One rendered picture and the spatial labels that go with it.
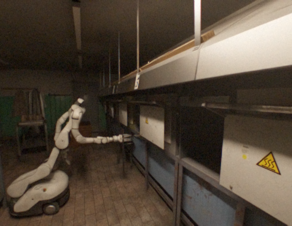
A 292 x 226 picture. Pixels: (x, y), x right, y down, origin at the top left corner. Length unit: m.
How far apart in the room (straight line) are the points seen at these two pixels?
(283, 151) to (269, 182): 0.15
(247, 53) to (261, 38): 0.05
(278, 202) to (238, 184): 0.17
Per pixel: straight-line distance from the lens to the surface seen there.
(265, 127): 0.74
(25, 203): 2.27
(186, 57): 0.82
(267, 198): 0.83
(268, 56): 0.55
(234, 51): 0.62
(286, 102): 0.84
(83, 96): 6.14
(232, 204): 1.22
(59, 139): 2.00
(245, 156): 0.81
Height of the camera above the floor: 1.41
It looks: 6 degrees down
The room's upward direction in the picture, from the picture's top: straight up
